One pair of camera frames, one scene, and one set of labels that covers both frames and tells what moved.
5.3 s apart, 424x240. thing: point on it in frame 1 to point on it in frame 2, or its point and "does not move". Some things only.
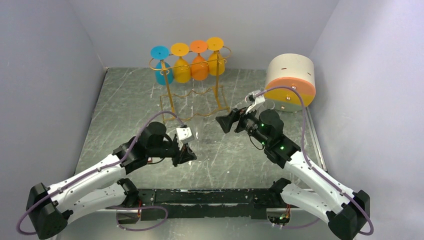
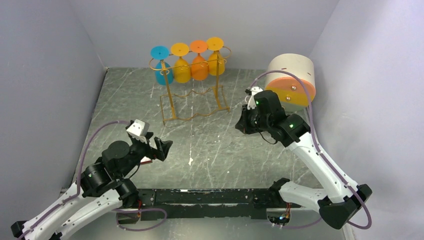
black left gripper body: x=172 y=149 to x=139 y=149
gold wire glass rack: x=193 y=78 does not move
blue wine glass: x=163 y=70 does not move
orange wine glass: x=199 y=69 does not move
